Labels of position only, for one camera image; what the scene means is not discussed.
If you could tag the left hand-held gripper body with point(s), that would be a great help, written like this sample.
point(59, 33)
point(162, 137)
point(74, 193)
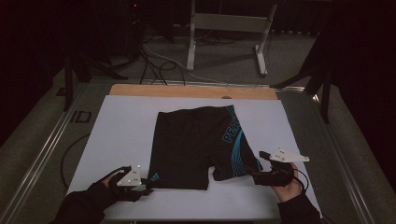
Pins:
point(130, 179)

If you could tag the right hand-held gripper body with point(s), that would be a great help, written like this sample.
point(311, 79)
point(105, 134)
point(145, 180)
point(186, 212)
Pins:
point(280, 169)

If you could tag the black shorts with blue stripes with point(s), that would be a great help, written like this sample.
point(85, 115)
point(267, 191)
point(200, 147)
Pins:
point(190, 146)

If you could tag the person's left hand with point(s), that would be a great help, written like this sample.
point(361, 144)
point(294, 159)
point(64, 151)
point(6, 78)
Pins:
point(109, 181)

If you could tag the person's right hand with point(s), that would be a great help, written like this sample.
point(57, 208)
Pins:
point(289, 191)

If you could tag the white table mat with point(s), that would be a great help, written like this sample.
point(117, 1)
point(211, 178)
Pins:
point(124, 130)

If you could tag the black metal stand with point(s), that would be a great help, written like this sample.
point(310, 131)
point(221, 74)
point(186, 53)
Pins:
point(81, 71)
point(317, 77)

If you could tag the wooden table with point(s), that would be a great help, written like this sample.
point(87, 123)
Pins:
point(186, 91)

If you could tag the aluminium floor rail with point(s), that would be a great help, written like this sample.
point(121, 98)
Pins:
point(345, 161)
point(37, 158)

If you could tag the white metal desk frame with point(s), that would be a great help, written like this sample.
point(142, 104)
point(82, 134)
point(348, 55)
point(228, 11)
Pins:
point(230, 23)

